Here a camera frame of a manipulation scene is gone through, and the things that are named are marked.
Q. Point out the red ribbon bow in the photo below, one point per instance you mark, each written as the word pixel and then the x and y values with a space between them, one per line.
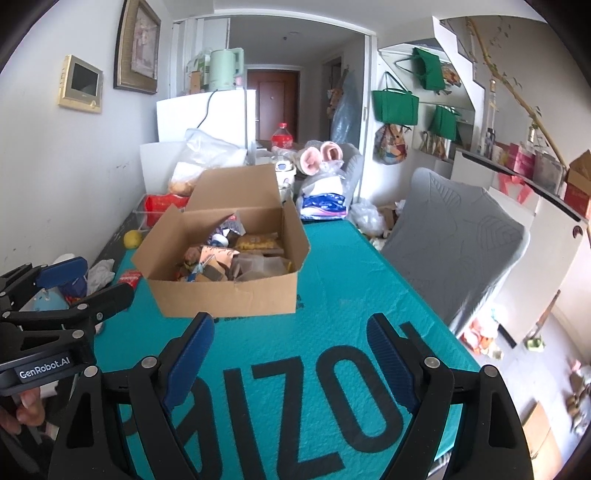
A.
pixel 517 189

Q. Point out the red printed packet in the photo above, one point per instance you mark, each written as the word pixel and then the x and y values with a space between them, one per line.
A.
pixel 130 279

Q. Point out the red gift box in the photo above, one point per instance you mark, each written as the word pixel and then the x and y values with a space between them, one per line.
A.
pixel 577 198

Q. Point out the tall glass bottle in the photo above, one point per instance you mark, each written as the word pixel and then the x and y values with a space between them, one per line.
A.
pixel 491 115

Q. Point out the silver grey bag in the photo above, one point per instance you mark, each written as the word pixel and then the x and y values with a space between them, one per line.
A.
pixel 549 173

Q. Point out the hanging clear plastic wrap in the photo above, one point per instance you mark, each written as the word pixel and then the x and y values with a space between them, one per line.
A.
pixel 346 110

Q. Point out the small open cardboard box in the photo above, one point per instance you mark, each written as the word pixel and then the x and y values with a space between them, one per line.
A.
pixel 581 170

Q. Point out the pale green kettle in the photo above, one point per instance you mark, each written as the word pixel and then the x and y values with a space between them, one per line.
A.
pixel 224 69

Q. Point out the brown door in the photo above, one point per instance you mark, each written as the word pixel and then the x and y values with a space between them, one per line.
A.
pixel 272 101

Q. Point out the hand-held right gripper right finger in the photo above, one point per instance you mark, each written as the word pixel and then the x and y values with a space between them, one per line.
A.
pixel 392 364

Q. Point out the small blue white bottle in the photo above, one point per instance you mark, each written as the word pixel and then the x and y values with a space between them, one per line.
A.
pixel 220 240

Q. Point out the grey pink plush toy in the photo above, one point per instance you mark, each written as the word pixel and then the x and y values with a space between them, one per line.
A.
pixel 318 157

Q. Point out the white fridge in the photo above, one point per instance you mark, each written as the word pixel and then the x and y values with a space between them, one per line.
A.
pixel 221 120

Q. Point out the wall intercom panel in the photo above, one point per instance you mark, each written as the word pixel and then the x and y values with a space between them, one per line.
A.
pixel 83 83

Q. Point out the pink gift boxes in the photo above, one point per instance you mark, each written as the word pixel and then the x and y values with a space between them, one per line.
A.
pixel 521 159

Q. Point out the red plastic bag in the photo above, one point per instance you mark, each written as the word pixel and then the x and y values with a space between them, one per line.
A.
pixel 166 203

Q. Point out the bamboo branch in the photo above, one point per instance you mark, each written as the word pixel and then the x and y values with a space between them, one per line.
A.
pixel 517 90

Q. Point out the clear bag with buns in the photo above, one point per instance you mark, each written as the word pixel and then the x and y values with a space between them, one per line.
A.
pixel 182 184

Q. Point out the white foam board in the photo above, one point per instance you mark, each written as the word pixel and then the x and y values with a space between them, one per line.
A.
pixel 157 166

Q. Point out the yellow lemon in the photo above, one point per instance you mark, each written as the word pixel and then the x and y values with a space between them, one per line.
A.
pixel 134 239

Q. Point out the person's left hand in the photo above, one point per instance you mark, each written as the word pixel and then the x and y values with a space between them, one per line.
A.
pixel 30 408

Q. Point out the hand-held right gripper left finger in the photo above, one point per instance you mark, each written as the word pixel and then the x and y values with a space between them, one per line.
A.
pixel 189 364

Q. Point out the white crumpled cloth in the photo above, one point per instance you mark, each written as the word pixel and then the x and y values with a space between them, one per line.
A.
pixel 100 274

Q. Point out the white cabinet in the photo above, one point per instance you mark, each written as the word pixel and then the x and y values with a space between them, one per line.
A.
pixel 549 249

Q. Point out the flat cardboard sheet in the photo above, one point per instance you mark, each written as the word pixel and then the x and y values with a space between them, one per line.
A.
pixel 542 438

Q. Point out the framed wall picture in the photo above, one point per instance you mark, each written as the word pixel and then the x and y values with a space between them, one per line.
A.
pixel 138 46

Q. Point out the blue white tissue pack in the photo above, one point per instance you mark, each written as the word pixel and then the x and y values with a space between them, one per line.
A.
pixel 323 206

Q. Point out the teal tablecloth black letters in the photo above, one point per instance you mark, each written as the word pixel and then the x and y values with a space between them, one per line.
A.
pixel 332 277

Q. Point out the red cola bottle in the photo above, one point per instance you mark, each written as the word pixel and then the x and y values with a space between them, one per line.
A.
pixel 281 136

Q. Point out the large green tote bag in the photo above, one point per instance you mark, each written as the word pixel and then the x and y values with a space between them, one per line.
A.
pixel 395 108

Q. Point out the orange white plastic bag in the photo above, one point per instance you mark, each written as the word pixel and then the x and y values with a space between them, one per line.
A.
pixel 480 334

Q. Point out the patterned tote bag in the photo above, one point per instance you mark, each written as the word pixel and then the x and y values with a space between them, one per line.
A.
pixel 391 145

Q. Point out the small green toy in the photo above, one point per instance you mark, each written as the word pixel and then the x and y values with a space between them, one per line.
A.
pixel 534 344

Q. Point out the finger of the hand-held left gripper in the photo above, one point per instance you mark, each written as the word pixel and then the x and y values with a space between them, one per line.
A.
pixel 62 272
pixel 113 297

